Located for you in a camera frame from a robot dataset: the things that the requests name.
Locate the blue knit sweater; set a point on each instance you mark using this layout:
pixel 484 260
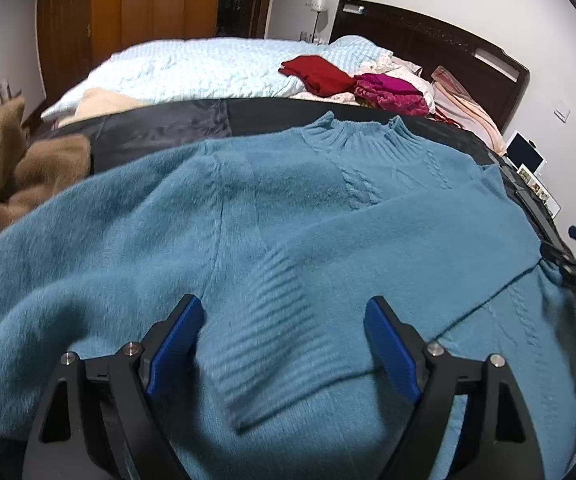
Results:
pixel 293 200

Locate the cream fuzzy cloth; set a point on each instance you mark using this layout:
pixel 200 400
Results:
pixel 98 105

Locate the pink striped pillow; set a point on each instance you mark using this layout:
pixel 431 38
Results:
pixel 468 110

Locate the wooden door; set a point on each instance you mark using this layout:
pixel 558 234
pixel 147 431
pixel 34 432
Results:
pixel 63 35

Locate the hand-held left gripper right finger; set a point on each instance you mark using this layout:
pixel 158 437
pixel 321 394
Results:
pixel 393 350

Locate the photo strips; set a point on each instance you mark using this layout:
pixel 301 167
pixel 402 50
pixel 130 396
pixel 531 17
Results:
pixel 540 192

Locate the white bedside lamp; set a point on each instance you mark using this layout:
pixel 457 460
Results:
pixel 319 4

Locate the wooden wardrobe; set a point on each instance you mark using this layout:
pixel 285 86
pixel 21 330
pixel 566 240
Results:
pixel 158 0

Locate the red garment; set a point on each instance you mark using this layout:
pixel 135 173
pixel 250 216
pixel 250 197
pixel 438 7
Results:
pixel 318 72

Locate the white tablet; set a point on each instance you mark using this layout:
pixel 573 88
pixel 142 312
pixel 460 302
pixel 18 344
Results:
pixel 525 152

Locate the magenta garment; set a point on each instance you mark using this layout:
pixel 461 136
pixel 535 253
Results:
pixel 393 92

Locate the wall switch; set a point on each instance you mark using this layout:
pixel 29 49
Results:
pixel 562 111

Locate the light blue quilt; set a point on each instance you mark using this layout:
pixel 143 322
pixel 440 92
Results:
pixel 193 70

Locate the dark wooden headboard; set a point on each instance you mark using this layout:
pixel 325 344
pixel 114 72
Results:
pixel 418 30

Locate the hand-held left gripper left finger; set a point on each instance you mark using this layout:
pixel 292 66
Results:
pixel 175 345

